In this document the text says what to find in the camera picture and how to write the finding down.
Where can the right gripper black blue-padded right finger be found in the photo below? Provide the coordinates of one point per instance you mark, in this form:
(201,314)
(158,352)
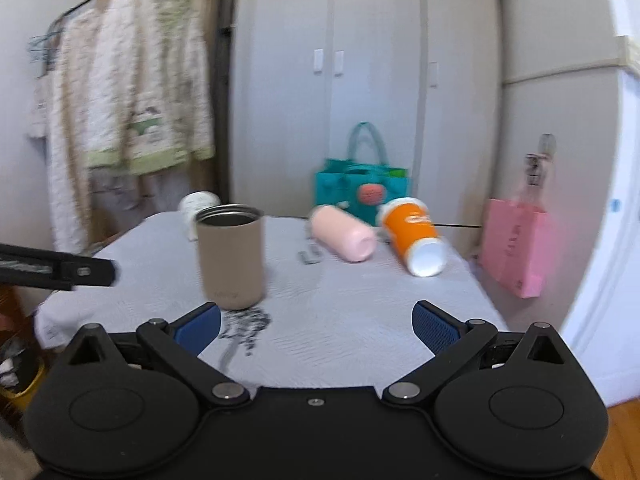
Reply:
(455,344)

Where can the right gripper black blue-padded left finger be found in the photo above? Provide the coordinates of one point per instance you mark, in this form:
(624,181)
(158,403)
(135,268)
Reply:
(174,347)

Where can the tan brown tumbler cup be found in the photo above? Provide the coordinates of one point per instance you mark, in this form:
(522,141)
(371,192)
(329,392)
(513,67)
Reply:
(231,255)

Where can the orange white paper cup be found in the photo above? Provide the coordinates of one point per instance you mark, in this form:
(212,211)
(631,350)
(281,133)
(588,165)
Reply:
(407,224)

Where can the white leaf-print paper cup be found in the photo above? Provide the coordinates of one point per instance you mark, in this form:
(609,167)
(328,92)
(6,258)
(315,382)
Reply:
(191,205)

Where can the pink tumbler cup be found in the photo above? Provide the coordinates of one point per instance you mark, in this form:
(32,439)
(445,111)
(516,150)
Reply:
(343,234)

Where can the black white patterned coaster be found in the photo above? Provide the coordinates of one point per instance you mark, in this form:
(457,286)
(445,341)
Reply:
(244,327)

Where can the pink paper shopping bag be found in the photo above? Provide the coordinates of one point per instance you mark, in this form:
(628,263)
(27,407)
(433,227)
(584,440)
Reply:
(515,247)

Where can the grey patterned tablecloth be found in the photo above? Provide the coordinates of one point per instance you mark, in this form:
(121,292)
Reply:
(333,324)

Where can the white door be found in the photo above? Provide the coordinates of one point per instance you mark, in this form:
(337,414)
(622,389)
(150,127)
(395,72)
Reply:
(602,326)

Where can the grey metal carabiner clip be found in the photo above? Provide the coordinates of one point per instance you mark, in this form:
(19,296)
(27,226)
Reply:
(311,253)

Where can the black left gripper tip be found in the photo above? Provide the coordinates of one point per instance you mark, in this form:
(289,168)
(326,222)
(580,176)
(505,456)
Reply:
(37,268)

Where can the teal felt tote bag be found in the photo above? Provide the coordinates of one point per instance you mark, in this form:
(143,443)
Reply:
(356,187)

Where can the white green fleece robe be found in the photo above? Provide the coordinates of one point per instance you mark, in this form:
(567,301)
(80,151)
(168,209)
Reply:
(149,102)

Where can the white fleece garment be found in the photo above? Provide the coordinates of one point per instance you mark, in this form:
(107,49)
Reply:
(59,114)

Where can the grey wooden wardrobe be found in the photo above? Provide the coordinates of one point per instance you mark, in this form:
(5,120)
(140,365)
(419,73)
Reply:
(426,73)

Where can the beige wall switch box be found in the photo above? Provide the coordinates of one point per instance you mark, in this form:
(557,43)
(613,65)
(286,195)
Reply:
(628,55)

